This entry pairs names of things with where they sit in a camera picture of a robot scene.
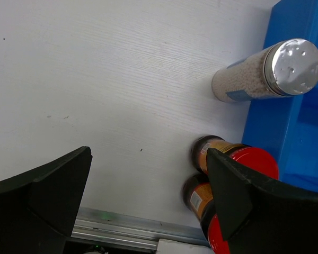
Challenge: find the far blue storage bin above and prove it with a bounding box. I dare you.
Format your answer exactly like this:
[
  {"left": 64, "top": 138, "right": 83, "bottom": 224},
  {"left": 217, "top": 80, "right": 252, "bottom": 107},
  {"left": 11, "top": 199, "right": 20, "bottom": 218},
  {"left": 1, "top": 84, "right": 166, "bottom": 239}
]
[{"left": 242, "top": 1, "right": 318, "bottom": 192}]

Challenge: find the far red-lid sauce jar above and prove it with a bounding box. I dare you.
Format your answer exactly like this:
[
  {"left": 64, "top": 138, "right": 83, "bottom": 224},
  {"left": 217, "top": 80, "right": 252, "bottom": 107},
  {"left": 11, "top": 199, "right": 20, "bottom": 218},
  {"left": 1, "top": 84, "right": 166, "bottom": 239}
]
[{"left": 190, "top": 135, "right": 279, "bottom": 179}]

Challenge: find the aluminium frame rail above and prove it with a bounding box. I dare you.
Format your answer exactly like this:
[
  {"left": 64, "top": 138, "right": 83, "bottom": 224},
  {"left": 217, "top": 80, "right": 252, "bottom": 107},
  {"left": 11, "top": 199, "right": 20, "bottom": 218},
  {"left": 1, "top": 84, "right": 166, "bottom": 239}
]
[{"left": 71, "top": 207, "right": 209, "bottom": 251}]

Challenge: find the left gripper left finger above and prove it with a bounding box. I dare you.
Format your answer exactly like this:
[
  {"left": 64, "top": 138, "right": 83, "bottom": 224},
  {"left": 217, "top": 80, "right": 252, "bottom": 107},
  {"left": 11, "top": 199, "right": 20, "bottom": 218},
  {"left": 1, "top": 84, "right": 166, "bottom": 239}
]
[{"left": 0, "top": 146, "right": 92, "bottom": 253}]

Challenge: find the silver-lid salt shaker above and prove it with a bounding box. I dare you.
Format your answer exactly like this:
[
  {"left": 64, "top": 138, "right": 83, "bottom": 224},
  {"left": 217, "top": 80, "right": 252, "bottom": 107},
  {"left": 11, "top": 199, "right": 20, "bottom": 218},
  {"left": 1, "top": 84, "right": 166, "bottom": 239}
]
[{"left": 211, "top": 38, "right": 318, "bottom": 102}]

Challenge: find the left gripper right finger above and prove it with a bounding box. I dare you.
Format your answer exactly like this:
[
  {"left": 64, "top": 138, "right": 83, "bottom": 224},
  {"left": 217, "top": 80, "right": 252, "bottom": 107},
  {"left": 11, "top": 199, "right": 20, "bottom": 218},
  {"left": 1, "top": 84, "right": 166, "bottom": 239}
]
[{"left": 206, "top": 149, "right": 318, "bottom": 253}]

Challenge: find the red-lid sauce jar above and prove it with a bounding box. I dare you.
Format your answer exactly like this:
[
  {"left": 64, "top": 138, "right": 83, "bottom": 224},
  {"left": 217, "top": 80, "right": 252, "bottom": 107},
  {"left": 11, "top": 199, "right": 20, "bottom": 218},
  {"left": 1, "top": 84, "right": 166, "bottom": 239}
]
[
  {"left": 190, "top": 135, "right": 279, "bottom": 179},
  {"left": 181, "top": 174, "right": 230, "bottom": 253}
]

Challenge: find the near red-lid sauce jar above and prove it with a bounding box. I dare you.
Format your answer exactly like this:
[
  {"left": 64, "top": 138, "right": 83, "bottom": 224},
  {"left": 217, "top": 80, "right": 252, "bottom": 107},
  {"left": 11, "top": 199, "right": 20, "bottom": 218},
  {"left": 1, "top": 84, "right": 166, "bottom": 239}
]
[{"left": 181, "top": 174, "right": 230, "bottom": 253}]

